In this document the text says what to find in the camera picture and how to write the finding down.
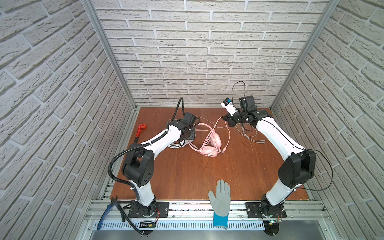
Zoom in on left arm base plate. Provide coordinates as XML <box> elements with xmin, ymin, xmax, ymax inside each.
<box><xmin>128</xmin><ymin>202</ymin><xmax>170</xmax><ymax>218</ymax></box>

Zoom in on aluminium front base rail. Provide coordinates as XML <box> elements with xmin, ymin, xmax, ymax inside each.
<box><xmin>76</xmin><ymin>200</ymin><xmax>337</xmax><ymax>240</ymax></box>

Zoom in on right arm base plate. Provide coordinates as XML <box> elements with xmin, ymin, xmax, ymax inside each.
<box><xmin>245</xmin><ymin>201</ymin><xmax>287</xmax><ymax>219</ymax></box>

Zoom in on grey blue work glove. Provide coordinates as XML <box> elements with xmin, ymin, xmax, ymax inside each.
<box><xmin>208</xmin><ymin>180</ymin><xmax>231</xmax><ymax>229</ymax></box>

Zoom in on black corrugated cable conduit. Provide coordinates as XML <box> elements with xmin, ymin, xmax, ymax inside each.
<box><xmin>107</xmin><ymin>96</ymin><xmax>185</xmax><ymax>187</ymax></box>

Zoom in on aluminium floor rail left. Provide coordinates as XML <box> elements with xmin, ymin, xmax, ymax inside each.
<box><xmin>116</xmin><ymin>107</ymin><xmax>141</xmax><ymax>155</ymax></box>

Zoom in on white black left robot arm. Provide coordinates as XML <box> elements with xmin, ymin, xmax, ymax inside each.
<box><xmin>122</xmin><ymin>116</ymin><xmax>196</xmax><ymax>207</ymax></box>

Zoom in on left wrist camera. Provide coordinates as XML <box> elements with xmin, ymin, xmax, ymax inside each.
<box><xmin>183</xmin><ymin>112</ymin><xmax>197</xmax><ymax>126</ymax></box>

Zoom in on pink headphone cable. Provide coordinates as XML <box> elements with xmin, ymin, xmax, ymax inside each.
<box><xmin>199</xmin><ymin>116</ymin><xmax>232</xmax><ymax>155</ymax></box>

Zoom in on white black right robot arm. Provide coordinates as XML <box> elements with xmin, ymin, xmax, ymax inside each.
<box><xmin>224</xmin><ymin>110</ymin><xmax>316</xmax><ymax>215</ymax></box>

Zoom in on aluminium corner post left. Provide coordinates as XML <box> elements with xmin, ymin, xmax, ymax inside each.
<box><xmin>83</xmin><ymin>0</ymin><xmax>137</xmax><ymax>111</ymax></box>

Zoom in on blue cable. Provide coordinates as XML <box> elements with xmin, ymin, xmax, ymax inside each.
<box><xmin>96</xmin><ymin>197</ymin><xmax>118</xmax><ymax>231</ymax></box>

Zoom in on aluminium corner post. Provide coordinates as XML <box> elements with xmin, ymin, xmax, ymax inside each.
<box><xmin>270</xmin><ymin>0</ymin><xmax>340</xmax><ymax>111</ymax></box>
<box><xmin>83</xmin><ymin>0</ymin><xmax>137</xmax><ymax>111</ymax></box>

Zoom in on red black pipe wrench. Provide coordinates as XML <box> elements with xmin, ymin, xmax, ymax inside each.
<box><xmin>134</xmin><ymin>124</ymin><xmax>147</xmax><ymax>143</ymax></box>

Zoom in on pink headphones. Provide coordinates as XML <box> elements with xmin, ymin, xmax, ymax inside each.
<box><xmin>188</xmin><ymin>123</ymin><xmax>222</xmax><ymax>158</ymax></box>

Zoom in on aluminium corner post right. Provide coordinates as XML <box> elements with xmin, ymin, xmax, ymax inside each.
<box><xmin>270</xmin><ymin>0</ymin><xmax>340</xmax><ymax>111</ymax></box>

